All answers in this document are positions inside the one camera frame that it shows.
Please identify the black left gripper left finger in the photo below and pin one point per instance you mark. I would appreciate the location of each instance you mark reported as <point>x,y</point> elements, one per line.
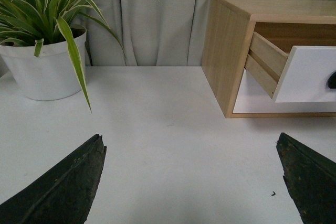
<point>63,194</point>

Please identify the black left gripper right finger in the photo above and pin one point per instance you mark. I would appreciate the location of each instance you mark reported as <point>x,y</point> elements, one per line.
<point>309,178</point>

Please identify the white drawer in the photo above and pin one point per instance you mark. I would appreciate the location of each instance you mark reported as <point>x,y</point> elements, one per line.
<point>297,76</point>
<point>252,98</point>

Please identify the wooden drawer cabinet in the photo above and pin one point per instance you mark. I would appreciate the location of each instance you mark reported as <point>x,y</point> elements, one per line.
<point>285,23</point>

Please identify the white plant pot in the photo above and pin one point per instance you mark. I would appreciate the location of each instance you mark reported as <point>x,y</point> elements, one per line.
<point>51,76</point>

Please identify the green spider plant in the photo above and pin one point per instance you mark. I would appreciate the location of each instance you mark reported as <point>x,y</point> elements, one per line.
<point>40,23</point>

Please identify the grey curtain backdrop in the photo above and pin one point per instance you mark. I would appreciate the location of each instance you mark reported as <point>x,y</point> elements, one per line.
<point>148,33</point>

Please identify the black drawer handle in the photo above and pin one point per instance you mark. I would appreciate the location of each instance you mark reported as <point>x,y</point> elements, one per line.
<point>331,81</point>

